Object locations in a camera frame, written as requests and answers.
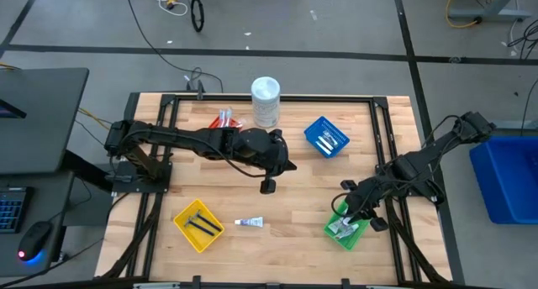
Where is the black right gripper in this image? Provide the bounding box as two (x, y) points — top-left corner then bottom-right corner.
(339, 178), (390, 234)

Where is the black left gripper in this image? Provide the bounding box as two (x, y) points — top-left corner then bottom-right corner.
(238, 128), (298, 195)

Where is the green plastic basket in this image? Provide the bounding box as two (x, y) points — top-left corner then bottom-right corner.
(322, 197), (372, 252)

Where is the white wipes canister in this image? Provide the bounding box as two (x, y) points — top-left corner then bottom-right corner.
(251, 76), (282, 129)

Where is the blue plastic basket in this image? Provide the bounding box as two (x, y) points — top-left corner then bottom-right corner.
(303, 115), (351, 160)

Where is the red plastic basket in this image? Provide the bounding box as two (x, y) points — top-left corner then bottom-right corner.
(208, 114), (247, 131)

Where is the yellow plastic basket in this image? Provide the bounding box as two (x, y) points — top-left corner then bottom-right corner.
(173, 198), (226, 254)

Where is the large blue storage bin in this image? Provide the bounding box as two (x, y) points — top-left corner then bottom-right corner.
(469, 135), (538, 225)

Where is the grey metal desk foot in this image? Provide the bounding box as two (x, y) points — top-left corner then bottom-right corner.
(491, 119), (538, 131)
(445, 0), (533, 24)

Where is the black glowing computer mouse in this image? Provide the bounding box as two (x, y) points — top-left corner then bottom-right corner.
(17, 220), (55, 263)

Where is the dark tilted screen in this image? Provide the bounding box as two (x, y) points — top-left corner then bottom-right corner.
(0, 97), (28, 120)

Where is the black backlit keyboard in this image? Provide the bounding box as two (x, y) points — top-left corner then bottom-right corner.
(0, 187), (27, 234)

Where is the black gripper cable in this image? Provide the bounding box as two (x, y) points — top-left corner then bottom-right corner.
(330, 191), (354, 218)

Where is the black aluminium table frame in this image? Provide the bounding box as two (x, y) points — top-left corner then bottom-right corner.
(94, 91), (456, 289)

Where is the coiled black cable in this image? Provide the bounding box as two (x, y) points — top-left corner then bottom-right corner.
(190, 0), (206, 34)

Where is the long black floor cable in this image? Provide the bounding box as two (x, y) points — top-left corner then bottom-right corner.
(124, 0), (224, 93)

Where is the thin yellow cable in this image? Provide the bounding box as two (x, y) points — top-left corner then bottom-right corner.
(77, 107), (113, 131)

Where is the white cable bundle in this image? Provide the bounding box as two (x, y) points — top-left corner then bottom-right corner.
(145, 0), (189, 18)

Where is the yellow floor cable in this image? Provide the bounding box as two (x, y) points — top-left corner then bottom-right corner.
(444, 0), (481, 29)

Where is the black cable bundle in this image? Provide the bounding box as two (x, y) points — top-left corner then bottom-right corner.
(506, 18), (538, 60)

